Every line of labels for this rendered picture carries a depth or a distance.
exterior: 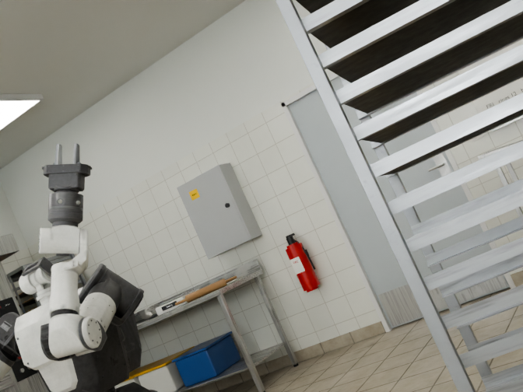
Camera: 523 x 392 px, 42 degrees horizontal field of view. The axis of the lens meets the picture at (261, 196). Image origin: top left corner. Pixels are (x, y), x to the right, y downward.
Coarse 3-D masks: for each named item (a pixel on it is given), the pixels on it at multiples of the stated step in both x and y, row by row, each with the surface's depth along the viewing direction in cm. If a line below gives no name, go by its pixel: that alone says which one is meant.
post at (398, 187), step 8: (328, 48) 193; (360, 120) 191; (376, 152) 190; (384, 152) 190; (392, 176) 189; (392, 184) 189; (400, 184) 189; (400, 192) 189; (408, 208) 189; (408, 216) 189; (416, 216) 188; (424, 248) 188; (432, 248) 187; (424, 256) 188; (440, 264) 187; (432, 272) 187; (448, 296) 186; (456, 296) 188; (448, 304) 187; (456, 304) 186; (464, 328) 186; (464, 336) 186; (472, 336) 185; (472, 344) 185; (480, 368) 185; (488, 368) 184
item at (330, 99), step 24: (288, 0) 150; (288, 24) 150; (312, 48) 149; (312, 72) 149; (336, 96) 149; (336, 120) 148; (360, 168) 147; (384, 216) 146; (408, 264) 145; (432, 312) 144; (432, 336) 144; (456, 360) 143; (456, 384) 143
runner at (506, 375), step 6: (516, 366) 182; (522, 366) 181; (498, 372) 183; (504, 372) 183; (510, 372) 182; (516, 372) 182; (522, 372) 181; (486, 378) 184; (492, 378) 184; (498, 378) 183; (504, 378) 183; (510, 378) 182; (516, 378) 181; (522, 378) 179; (486, 384) 184; (492, 384) 184; (498, 384) 182
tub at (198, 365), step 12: (228, 336) 598; (192, 348) 601; (204, 348) 563; (216, 348) 576; (228, 348) 590; (180, 360) 577; (192, 360) 571; (204, 360) 565; (216, 360) 569; (228, 360) 583; (180, 372) 578; (192, 372) 572; (204, 372) 567; (216, 372) 563; (192, 384) 574
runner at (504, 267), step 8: (520, 256) 180; (496, 264) 182; (504, 264) 181; (512, 264) 181; (520, 264) 180; (480, 272) 183; (488, 272) 183; (496, 272) 182; (504, 272) 179; (456, 280) 185; (464, 280) 185; (472, 280) 184; (480, 280) 183; (488, 280) 180; (440, 288) 187; (448, 288) 186; (456, 288) 185; (464, 288) 183
